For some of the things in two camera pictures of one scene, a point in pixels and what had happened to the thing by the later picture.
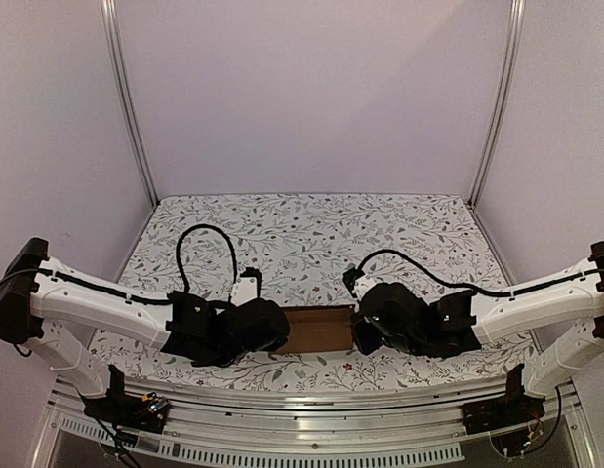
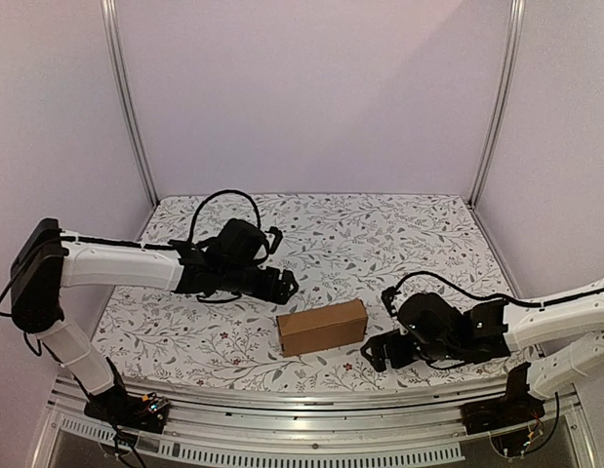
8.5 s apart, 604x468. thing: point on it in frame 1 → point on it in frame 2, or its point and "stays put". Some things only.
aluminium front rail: (242, 427) stays put
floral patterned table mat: (306, 247) stays put
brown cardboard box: (318, 328) stays put
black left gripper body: (226, 360) → (265, 291)
